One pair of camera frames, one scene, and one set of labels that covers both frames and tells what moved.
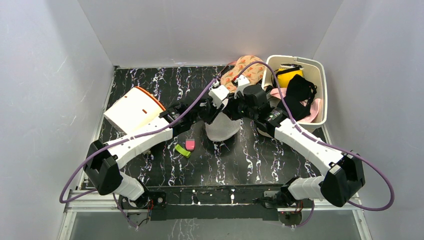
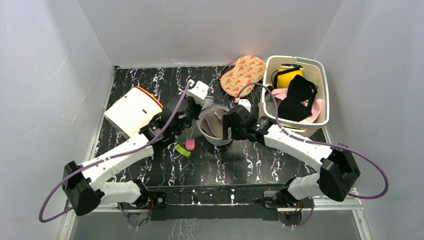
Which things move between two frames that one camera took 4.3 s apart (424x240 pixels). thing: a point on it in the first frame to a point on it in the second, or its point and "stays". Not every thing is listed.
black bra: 300,93 stays
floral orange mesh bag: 254,72 stays
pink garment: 315,108 stays
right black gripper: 234,108 to 228,123
